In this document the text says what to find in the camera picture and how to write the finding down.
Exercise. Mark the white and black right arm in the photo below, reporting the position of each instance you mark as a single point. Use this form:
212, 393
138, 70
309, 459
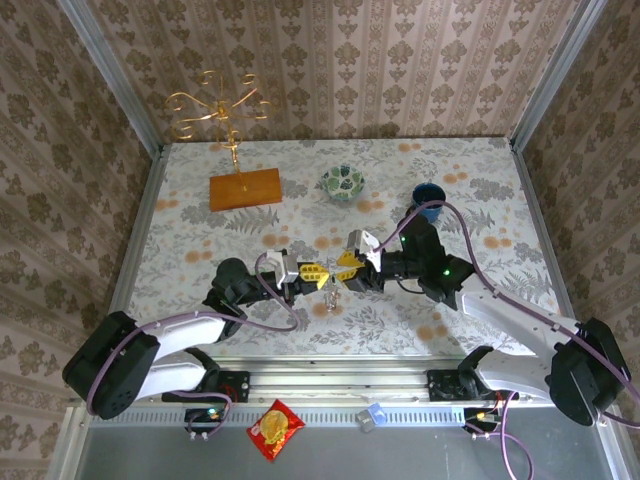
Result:
510, 320

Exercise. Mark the small electronics board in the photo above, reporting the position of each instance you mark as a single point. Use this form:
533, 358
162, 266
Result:
480, 417
207, 419

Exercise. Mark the silver keyring with keys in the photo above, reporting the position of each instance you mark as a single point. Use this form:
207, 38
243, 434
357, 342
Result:
331, 300

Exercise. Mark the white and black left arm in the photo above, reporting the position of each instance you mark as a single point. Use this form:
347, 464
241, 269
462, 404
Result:
185, 332

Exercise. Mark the gold hook stand, wooden base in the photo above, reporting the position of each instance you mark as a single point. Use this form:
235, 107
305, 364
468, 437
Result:
245, 192

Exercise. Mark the small grey-blue box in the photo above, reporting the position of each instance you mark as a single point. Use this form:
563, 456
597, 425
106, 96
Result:
370, 417

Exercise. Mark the grey metal sheet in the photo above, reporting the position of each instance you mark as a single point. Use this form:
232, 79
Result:
400, 455

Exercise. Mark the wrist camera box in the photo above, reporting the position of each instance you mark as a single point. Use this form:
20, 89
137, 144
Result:
284, 267
364, 246

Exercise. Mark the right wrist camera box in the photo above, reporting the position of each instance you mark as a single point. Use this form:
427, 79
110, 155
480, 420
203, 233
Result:
364, 246

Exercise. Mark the red snack packet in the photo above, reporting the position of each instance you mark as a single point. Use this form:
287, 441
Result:
275, 430

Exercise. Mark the blue mug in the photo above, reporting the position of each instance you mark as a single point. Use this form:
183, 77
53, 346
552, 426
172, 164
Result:
427, 192

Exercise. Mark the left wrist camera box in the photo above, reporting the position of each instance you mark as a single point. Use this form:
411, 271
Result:
284, 267

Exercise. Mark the aluminium table side rail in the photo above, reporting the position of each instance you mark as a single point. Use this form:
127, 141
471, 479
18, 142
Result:
134, 250
542, 225

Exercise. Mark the aluminium frame post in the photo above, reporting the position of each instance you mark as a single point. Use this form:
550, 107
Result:
112, 75
556, 75

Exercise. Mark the bowl with green leaf print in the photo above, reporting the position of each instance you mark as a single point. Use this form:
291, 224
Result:
342, 182

